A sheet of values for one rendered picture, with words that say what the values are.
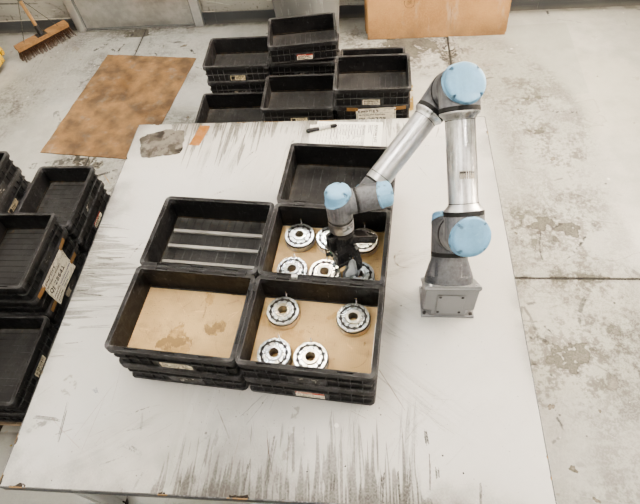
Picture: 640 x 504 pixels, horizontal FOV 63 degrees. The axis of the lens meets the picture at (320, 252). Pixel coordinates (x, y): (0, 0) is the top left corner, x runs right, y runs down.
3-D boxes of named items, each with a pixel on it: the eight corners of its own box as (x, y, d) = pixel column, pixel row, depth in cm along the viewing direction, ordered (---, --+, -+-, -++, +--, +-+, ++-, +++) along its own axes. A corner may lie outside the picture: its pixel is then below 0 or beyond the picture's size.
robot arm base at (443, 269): (471, 278, 173) (472, 248, 172) (474, 287, 159) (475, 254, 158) (425, 276, 177) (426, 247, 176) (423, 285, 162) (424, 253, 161)
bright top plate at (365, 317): (372, 306, 162) (372, 305, 161) (366, 335, 156) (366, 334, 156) (340, 301, 164) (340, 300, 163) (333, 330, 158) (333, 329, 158)
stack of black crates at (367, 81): (405, 118, 316) (409, 52, 280) (407, 153, 299) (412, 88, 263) (339, 120, 321) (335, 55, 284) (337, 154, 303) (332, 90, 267)
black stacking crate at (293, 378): (383, 305, 167) (383, 286, 158) (375, 394, 150) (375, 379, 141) (263, 294, 173) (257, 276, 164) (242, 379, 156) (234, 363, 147)
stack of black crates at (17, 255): (43, 268, 272) (-7, 212, 236) (98, 268, 269) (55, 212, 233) (12, 337, 249) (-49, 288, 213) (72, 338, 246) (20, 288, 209)
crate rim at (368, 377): (384, 289, 159) (384, 285, 157) (375, 382, 142) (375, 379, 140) (257, 278, 165) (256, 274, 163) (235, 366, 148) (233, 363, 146)
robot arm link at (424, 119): (436, 69, 164) (341, 194, 167) (447, 61, 153) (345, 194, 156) (464, 93, 165) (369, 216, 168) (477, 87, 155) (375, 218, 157)
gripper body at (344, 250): (325, 257, 165) (321, 230, 157) (347, 244, 168) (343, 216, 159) (340, 271, 161) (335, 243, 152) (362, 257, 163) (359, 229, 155)
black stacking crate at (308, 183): (395, 170, 201) (396, 148, 192) (390, 230, 184) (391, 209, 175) (295, 165, 207) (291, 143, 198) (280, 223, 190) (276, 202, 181)
